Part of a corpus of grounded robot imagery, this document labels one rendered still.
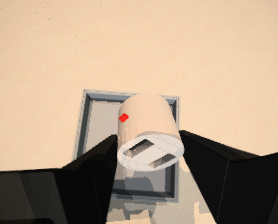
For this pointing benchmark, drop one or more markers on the grey square tray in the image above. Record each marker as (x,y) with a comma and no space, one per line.
(97,120)

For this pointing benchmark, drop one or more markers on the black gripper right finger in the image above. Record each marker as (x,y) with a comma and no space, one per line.
(239,187)

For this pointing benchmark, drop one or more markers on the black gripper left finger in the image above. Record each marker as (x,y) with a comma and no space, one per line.
(77,193)

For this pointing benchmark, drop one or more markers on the beige cylinder with two slots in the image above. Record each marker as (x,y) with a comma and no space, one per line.
(148,138)

